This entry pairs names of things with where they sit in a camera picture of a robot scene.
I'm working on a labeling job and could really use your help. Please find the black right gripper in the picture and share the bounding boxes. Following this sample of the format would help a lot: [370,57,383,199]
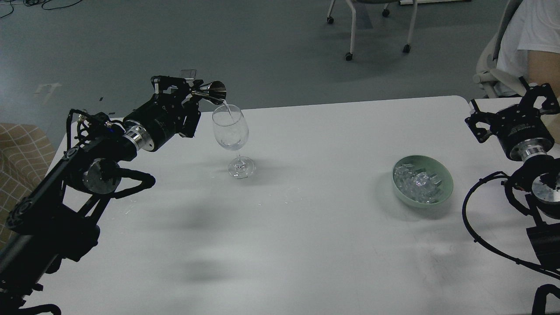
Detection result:
[465,76,560,161]

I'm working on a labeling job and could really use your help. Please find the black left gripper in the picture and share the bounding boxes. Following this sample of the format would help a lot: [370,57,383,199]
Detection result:
[123,76,203,152]

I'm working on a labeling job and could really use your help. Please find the steel cocktail jigger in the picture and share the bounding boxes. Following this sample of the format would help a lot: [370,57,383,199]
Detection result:
[191,80,227,106]

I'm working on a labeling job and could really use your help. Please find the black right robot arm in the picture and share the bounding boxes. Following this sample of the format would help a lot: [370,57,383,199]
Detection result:
[462,77,560,279]

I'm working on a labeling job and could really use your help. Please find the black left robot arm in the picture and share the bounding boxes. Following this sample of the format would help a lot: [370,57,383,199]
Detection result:
[0,76,227,315]

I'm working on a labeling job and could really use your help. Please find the clear wine glass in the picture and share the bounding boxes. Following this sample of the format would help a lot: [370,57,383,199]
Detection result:
[212,102,255,179]

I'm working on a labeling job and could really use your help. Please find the clear ice cubes pile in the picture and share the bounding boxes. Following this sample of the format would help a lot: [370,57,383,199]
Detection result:
[393,163,443,204]

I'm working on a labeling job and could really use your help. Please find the white office chair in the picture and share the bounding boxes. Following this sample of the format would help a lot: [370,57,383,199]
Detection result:
[473,0,529,98]

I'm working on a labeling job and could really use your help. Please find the person in white shirt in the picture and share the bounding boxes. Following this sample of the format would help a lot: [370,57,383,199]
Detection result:
[497,0,560,97]

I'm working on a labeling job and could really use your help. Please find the green bowl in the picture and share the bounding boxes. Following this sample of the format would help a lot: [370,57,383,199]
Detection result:
[390,155,454,209]

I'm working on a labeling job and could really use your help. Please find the white rolling chair legs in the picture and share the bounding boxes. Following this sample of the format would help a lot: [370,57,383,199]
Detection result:
[344,0,419,62]

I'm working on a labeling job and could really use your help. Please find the beige checkered sofa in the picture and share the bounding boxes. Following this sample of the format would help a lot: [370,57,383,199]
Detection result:
[0,123,55,248]

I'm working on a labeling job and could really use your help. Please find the black floor cables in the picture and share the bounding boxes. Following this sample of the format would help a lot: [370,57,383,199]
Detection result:
[0,0,82,18]

